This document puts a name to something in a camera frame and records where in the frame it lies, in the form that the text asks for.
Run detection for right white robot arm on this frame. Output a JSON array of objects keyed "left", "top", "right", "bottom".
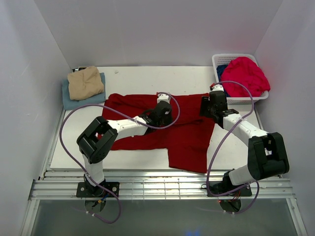
[{"left": 200, "top": 90, "right": 289, "bottom": 197}]

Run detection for dark blue t shirt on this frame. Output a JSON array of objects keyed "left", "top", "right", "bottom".
[{"left": 216, "top": 64, "right": 230, "bottom": 97}]

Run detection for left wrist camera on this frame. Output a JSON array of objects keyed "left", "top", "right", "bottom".
[{"left": 157, "top": 92, "right": 171, "bottom": 104}]

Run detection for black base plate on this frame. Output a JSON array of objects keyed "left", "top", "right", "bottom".
[
  {"left": 207, "top": 181, "right": 252, "bottom": 197},
  {"left": 76, "top": 180, "right": 120, "bottom": 198}
]

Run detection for folded beige t shirt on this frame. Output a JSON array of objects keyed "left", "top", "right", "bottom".
[{"left": 67, "top": 66, "right": 104, "bottom": 101}]

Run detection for white plastic basket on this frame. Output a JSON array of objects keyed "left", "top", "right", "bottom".
[{"left": 212, "top": 54, "right": 258, "bottom": 104}]

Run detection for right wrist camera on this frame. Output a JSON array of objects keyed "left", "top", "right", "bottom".
[{"left": 210, "top": 84, "right": 224, "bottom": 91}]

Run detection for aluminium rail frame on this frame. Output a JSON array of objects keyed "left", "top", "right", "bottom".
[{"left": 19, "top": 108, "right": 308, "bottom": 236}]

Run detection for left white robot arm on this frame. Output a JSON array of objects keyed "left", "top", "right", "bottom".
[{"left": 77, "top": 101, "right": 173, "bottom": 197}]

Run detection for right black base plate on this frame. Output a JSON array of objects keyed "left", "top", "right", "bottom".
[{"left": 207, "top": 181, "right": 252, "bottom": 197}]

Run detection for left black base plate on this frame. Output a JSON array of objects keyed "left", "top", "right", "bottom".
[{"left": 76, "top": 180, "right": 120, "bottom": 198}]

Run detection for folded light blue t shirt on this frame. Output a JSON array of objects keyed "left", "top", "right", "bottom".
[{"left": 62, "top": 73, "right": 106, "bottom": 110}]

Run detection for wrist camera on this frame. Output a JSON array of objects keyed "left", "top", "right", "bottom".
[
  {"left": 210, "top": 84, "right": 224, "bottom": 91},
  {"left": 157, "top": 92, "right": 171, "bottom": 104}
]

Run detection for dark red t shirt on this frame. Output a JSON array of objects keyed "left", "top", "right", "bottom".
[{"left": 102, "top": 93, "right": 215, "bottom": 173}]

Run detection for pink crumpled t shirt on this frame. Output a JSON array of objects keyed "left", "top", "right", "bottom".
[{"left": 220, "top": 57, "right": 271, "bottom": 97}]

